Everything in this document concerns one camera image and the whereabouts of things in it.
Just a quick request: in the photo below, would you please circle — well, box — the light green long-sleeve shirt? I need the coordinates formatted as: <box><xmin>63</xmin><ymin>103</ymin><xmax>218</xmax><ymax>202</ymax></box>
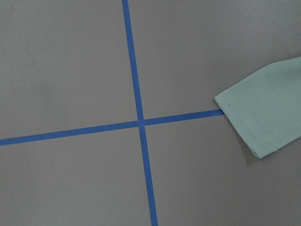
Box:
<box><xmin>214</xmin><ymin>57</ymin><xmax>301</xmax><ymax>159</ymax></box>

